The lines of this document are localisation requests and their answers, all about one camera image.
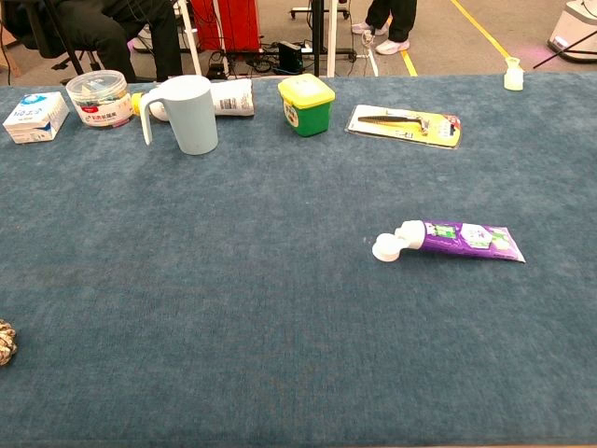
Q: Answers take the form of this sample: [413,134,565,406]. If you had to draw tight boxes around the green container with yellow lid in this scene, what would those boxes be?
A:
[277,73,337,138]

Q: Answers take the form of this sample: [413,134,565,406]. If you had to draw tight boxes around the white blue milk carton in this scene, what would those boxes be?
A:
[2,91,71,145]

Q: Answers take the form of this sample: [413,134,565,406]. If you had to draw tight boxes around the red cabinet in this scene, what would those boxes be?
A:
[189,0,262,53]

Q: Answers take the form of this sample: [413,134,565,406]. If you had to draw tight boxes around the standing person white sneakers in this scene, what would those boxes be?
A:
[352,0,419,56]

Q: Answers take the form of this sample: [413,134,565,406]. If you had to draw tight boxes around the purple tube with white cap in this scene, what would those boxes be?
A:
[422,219,527,264]

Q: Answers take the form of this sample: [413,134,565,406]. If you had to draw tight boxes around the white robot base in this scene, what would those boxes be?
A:
[546,0,597,62]

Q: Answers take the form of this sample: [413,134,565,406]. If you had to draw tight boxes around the blue table mat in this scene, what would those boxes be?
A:
[0,72,597,445]

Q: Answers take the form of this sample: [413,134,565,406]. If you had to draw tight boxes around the seated person in black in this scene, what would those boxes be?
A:
[55,0,184,84]

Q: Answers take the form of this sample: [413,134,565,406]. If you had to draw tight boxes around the black camera tripod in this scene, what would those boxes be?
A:
[312,0,326,78]

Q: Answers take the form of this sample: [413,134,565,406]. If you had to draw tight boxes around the white desk leg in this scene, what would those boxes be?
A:
[175,0,204,78]
[326,0,380,78]

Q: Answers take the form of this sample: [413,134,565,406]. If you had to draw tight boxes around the black office chair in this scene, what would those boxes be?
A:
[0,0,104,74]

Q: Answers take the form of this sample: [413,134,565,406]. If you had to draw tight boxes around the white plastic bottle caps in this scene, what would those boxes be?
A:
[371,219,426,264]

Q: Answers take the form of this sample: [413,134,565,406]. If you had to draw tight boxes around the black slanted pole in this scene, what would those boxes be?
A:
[533,35,597,70]

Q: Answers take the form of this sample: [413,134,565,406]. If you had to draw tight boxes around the pale green small bottle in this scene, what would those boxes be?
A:
[503,56,525,92]

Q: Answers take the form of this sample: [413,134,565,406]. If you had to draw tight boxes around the pale blue handled mug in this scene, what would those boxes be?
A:
[139,74,219,156]

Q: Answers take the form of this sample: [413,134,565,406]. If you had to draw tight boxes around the razor in blister pack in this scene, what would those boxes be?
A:
[344,104,463,150]

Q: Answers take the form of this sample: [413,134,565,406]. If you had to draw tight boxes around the black light stand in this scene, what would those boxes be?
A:
[43,0,88,77]

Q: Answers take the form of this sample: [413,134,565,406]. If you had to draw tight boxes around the beige braided rope bundle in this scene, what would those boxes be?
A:
[0,318,19,367]

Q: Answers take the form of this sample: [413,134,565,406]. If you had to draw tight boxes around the clear jar of clips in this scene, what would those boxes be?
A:
[64,69,133,131]

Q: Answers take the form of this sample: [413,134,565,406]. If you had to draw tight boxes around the white bottle with yellow cap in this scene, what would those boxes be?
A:
[130,77,257,123]

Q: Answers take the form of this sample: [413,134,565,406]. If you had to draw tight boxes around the black box device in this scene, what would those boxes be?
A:
[278,40,304,74]

